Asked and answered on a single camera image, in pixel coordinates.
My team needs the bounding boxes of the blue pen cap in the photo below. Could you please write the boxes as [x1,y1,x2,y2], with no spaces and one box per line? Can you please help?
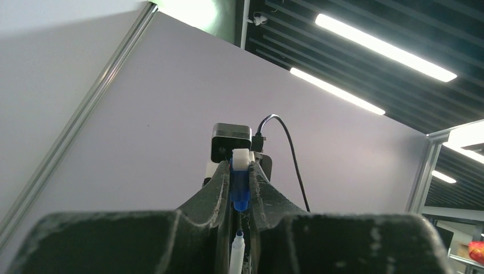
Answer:
[229,148,251,212]

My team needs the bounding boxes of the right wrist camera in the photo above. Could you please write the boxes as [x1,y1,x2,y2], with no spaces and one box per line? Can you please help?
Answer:
[202,123,273,186]

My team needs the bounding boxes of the aluminium frame rails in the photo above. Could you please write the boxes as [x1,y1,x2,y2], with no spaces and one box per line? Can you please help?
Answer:
[1,2,158,248]

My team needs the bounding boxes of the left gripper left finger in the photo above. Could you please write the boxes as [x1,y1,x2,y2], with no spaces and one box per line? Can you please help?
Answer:
[7,162,230,273]

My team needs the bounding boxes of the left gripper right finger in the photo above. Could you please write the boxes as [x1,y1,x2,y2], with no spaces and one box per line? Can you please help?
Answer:
[249,163,452,273]

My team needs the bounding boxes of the right camera cable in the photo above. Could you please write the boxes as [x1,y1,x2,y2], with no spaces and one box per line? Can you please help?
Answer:
[251,114,312,213]

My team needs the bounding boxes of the ceiling light strips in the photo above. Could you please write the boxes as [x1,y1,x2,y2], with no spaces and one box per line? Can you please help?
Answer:
[289,13,484,185]

